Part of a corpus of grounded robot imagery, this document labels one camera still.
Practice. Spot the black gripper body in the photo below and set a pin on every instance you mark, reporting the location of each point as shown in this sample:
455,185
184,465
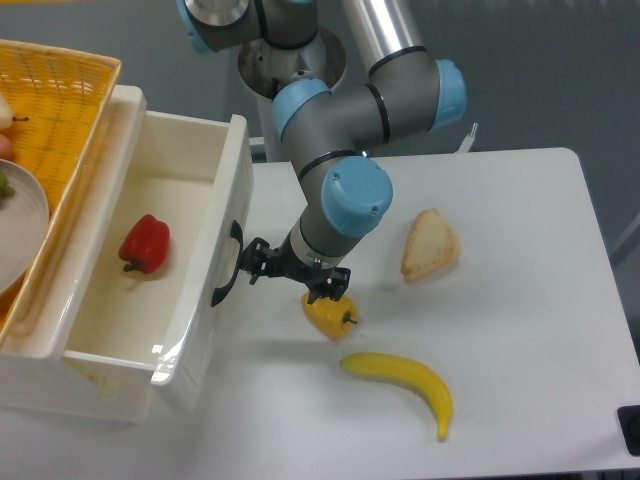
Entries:
286,264

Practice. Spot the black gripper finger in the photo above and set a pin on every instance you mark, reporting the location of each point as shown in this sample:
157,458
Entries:
256,260
331,285

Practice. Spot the white top drawer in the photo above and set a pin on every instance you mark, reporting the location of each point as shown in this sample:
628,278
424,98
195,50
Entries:
145,326

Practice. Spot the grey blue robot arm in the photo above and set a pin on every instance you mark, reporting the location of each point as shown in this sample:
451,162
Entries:
326,133

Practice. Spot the white drawer cabinet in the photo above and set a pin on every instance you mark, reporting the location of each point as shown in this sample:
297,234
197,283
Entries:
50,300

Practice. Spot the yellow bell pepper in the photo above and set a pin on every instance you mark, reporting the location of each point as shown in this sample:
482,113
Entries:
332,318

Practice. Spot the yellow banana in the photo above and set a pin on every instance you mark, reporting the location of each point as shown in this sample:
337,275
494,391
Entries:
407,373

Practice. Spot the slice of bread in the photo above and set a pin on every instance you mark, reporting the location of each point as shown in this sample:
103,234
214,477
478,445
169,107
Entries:
431,244

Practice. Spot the red bell pepper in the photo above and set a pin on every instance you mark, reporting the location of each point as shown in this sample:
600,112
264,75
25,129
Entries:
146,246

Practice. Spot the white ribbed plate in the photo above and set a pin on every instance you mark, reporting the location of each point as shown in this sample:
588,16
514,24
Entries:
24,223

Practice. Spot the yellow woven basket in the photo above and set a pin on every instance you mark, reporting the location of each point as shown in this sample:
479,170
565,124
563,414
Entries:
60,96

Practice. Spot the green grapes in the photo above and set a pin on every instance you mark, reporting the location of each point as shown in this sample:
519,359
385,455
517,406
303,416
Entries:
6,190

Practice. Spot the pink peach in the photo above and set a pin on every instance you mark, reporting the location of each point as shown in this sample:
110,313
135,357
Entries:
6,148

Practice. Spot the white pear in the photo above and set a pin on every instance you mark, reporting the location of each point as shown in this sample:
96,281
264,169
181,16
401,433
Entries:
7,115

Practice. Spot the black corner device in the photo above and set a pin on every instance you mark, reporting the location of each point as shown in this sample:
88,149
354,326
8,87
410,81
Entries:
629,420

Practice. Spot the black top drawer handle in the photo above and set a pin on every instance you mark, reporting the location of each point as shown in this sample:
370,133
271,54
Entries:
220,293

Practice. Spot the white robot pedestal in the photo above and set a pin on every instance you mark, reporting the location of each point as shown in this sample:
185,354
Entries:
265,70

